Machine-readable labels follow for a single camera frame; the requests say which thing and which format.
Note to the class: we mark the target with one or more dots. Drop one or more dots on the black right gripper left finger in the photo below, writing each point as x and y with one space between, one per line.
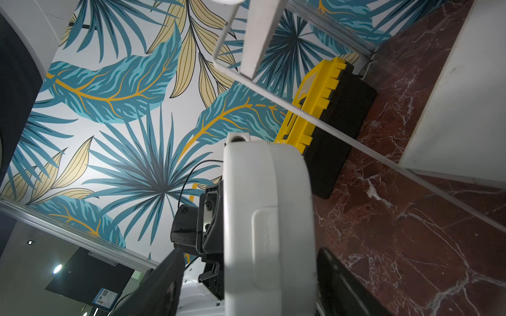
160 293

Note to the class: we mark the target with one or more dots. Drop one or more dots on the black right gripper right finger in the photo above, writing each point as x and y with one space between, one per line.
340 293

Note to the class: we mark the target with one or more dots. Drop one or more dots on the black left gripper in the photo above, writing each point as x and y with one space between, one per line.
210 240

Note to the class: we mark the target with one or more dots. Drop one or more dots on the white square alarm clock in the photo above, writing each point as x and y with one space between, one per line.
269 238

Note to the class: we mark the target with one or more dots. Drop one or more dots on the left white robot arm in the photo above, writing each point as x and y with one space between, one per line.
195 298

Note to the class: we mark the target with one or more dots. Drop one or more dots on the white two-tier shelf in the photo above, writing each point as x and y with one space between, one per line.
266 16

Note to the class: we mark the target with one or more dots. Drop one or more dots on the yellow and black toolbox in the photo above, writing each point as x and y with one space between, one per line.
336 96

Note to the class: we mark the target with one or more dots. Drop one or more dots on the left metal corner post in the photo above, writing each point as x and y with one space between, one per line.
77 236

